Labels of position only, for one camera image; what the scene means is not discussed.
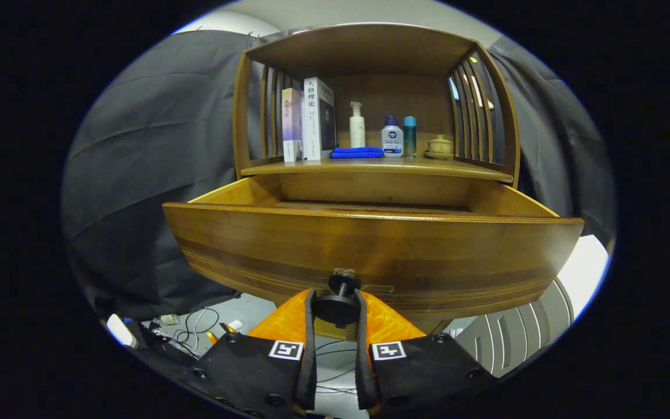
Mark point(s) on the thick white book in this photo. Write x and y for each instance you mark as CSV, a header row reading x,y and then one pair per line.
x,y
312,119

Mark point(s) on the purple paperback book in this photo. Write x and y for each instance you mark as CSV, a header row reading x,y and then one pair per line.
x,y
291,125

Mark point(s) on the slim teal bottle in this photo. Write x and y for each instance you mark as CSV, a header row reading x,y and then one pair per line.
x,y
409,138

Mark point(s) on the white grooved panel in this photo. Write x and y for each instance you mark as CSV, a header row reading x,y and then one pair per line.
x,y
521,337

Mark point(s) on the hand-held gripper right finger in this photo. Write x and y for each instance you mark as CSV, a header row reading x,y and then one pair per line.
x,y
362,361

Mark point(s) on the white device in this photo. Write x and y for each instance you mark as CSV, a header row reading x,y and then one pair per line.
x,y
120,330

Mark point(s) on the blue folded cloth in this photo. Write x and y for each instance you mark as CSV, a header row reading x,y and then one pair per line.
x,y
357,152

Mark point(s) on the white bottle with blue pump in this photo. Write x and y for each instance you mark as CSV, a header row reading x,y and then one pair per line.
x,y
392,142

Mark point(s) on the brown wooden drawer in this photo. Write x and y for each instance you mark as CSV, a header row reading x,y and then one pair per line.
x,y
370,244

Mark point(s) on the beige lidded teacup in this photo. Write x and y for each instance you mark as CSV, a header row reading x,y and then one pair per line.
x,y
440,144

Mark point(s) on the beige saucer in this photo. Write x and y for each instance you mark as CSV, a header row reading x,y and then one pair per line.
x,y
438,155

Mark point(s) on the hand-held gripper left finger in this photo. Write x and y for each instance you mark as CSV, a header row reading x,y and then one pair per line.
x,y
309,361

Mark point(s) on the wooden countertop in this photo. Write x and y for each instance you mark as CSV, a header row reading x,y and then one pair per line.
x,y
370,166

